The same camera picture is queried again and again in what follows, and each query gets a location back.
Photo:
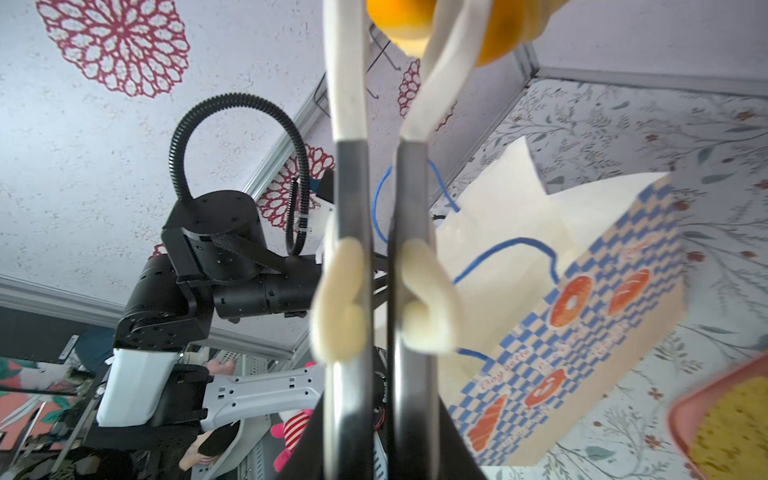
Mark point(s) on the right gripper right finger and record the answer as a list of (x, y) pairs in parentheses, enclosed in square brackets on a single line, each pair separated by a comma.
[(455, 461)]

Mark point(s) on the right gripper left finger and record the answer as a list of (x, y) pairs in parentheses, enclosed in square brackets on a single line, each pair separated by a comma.
[(307, 460)]

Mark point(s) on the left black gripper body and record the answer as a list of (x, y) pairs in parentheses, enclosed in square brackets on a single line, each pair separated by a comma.
[(340, 291)]

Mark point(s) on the blue checkered paper bag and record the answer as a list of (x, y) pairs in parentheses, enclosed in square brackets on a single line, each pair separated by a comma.
[(522, 308)]

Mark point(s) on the golden bundt bread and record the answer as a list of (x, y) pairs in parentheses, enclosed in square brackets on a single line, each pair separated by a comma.
[(435, 30)]

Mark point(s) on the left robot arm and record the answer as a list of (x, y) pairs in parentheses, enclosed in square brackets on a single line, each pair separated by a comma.
[(217, 264)]

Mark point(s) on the pink plastic tray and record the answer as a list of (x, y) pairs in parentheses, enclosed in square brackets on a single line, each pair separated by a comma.
[(686, 414)]

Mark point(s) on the green-brown round toast slice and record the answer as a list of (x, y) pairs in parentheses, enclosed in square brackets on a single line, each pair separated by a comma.
[(731, 440)]

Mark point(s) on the black wire rack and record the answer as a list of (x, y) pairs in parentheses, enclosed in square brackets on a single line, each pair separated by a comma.
[(378, 45)]

